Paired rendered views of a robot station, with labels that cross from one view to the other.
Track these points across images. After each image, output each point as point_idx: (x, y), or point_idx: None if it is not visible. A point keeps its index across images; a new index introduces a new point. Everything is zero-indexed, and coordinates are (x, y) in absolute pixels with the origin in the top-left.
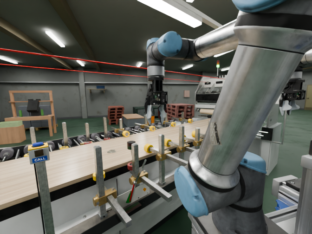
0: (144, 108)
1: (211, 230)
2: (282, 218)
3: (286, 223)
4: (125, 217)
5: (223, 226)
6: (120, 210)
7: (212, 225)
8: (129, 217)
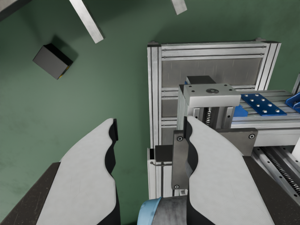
0: (14, 210)
1: (178, 165)
2: (284, 132)
3: (280, 137)
4: (92, 30)
5: (187, 175)
6: (80, 10)
7: (183, 161)
8: (99, 33)
